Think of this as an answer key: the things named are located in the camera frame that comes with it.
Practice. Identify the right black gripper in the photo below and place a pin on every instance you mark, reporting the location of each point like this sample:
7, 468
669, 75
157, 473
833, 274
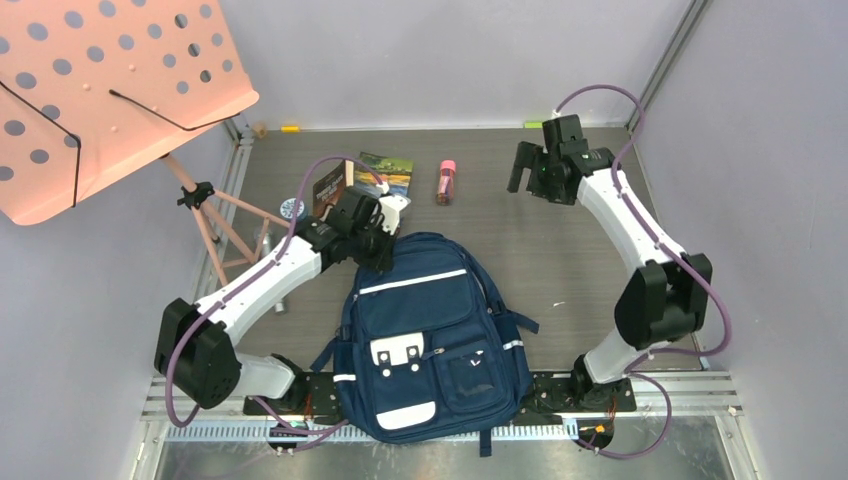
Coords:
530, 156

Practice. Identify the dark Three Days book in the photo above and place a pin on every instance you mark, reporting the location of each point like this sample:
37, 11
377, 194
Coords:
328, 190

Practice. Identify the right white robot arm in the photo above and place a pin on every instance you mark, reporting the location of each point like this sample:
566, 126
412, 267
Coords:
665, 297

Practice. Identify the blue Animal Farm book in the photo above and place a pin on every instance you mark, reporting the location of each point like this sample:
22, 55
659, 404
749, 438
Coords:
395, 173

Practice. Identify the blue patterned tape roll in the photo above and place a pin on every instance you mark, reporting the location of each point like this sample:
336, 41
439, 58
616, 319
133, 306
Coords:
292, 209

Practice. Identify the navy blue student backpack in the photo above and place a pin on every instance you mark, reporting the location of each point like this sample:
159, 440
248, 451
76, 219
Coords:
428, 349

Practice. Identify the aluminium frame rail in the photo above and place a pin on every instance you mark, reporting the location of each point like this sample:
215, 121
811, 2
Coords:
663, 394

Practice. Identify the pink capped tube bottle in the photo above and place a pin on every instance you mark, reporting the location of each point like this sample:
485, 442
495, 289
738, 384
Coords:
445, 188

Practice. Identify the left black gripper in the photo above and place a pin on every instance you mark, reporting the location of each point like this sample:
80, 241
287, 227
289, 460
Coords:
382, 260

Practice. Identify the pink perforated music stand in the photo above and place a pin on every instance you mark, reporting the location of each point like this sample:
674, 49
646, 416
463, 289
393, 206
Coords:
93, 91

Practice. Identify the black mounting base plate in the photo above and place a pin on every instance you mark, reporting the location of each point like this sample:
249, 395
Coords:
553, 394

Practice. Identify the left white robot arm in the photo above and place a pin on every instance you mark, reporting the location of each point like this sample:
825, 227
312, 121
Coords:
196, 348

